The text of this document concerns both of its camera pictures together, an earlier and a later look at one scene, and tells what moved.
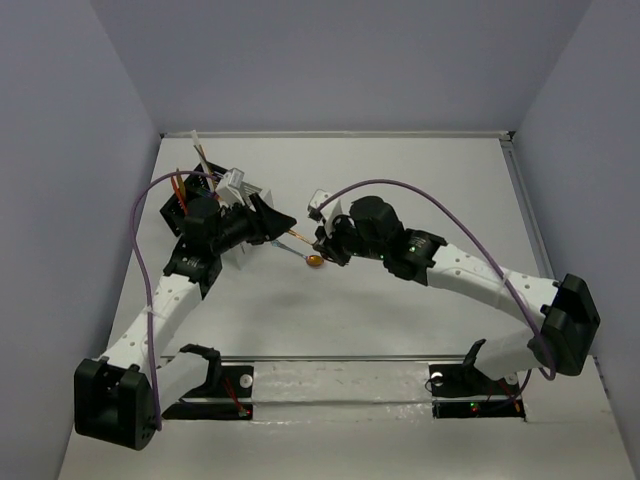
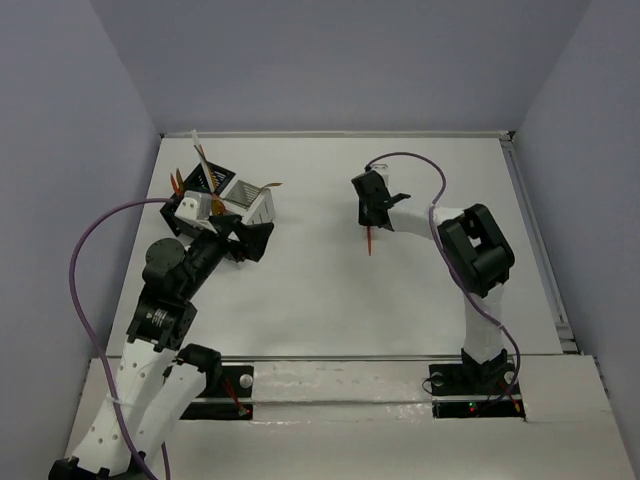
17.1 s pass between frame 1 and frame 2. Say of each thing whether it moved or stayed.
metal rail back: stayed
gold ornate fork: moved
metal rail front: stayed
